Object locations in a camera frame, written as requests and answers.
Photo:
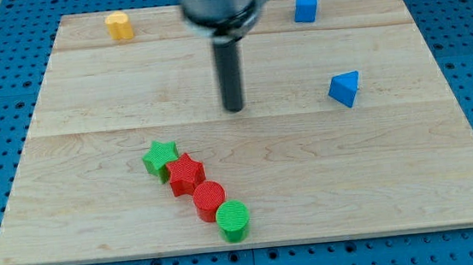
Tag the yellow heart block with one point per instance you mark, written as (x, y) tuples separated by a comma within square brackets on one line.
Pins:
[(119, 26)]

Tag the green star block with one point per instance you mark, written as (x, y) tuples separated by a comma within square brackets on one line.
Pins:
[(156, 158)]

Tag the blue triangular prism block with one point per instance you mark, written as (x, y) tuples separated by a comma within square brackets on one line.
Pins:
[(343, 88)]

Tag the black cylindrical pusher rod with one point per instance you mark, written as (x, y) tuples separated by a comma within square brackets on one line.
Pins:
[(229, 76)]

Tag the blue cube block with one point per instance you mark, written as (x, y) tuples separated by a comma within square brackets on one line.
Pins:
[(305, 11)]

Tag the red star block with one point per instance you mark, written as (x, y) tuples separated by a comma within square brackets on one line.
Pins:
[(185, 175)]

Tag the light wooden board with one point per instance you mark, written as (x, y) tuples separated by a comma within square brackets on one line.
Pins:
[(307, 167)]

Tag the green cylinder block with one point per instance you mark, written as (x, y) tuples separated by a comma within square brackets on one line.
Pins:
[(233, 218)]

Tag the red cylinder block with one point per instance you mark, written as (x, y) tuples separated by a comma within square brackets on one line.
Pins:
[(207, 198)]

